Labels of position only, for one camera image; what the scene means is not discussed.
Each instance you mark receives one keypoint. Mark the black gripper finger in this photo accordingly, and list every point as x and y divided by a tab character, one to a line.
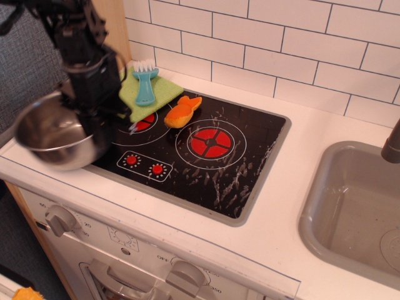
103	134
86	121

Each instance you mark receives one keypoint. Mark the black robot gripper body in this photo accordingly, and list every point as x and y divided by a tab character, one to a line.
93	87

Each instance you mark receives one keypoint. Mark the stainless steel pot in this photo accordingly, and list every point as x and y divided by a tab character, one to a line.
53	133

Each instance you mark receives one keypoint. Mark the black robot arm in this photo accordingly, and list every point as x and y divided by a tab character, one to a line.
74	27

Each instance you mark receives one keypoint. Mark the orange plush carrot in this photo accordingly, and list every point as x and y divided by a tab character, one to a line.
182	113

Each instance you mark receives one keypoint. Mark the left red stove knob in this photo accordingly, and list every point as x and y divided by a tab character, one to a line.
131	160

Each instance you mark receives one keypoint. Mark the red stove knob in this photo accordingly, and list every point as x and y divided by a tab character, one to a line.
157	169
131	160

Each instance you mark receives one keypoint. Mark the blue scrub brush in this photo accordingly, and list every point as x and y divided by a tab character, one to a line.
144	72

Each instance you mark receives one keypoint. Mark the right red stove knob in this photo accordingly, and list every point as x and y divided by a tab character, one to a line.
157	169

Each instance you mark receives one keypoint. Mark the grey timer knob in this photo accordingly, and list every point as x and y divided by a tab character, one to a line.
60	220

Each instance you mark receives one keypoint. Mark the black toy stovetop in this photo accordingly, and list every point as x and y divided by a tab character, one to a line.
214	166

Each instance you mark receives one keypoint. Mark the grey oven temperature knob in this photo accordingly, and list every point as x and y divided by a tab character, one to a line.
186	278

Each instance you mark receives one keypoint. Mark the orange object on floor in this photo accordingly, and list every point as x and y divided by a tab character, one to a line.
27	293

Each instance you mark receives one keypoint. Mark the grey sink basin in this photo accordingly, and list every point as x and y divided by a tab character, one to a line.
351	215

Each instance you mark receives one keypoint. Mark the grey faucet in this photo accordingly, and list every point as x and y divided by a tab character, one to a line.
391	149

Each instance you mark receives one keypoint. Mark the wooden side post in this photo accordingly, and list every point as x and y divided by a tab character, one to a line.
112	11

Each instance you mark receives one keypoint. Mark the grey oven door handle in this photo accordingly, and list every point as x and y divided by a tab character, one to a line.
128	283

